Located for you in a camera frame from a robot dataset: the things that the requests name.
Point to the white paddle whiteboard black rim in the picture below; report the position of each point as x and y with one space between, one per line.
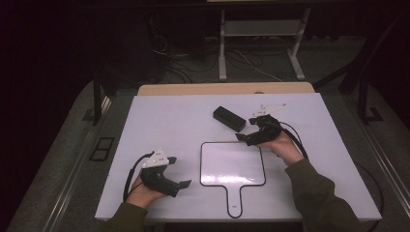
232 164

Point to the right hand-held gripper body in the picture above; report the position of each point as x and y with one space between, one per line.
267 130

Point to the person's left hand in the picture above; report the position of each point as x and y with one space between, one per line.
141 196

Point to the metal floor rail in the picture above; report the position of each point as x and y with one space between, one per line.
69 187
386 161

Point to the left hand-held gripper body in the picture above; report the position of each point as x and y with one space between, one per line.
158 182

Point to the wooden table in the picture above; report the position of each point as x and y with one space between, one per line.
225 88

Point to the black whiteboard eraser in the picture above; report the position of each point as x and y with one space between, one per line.
229 118

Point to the black metal stand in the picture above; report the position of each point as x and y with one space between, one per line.
96 96
363 103

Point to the white metal stand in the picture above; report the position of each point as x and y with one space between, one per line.
222 58

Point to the person's right hand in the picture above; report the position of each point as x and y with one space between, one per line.
285 150

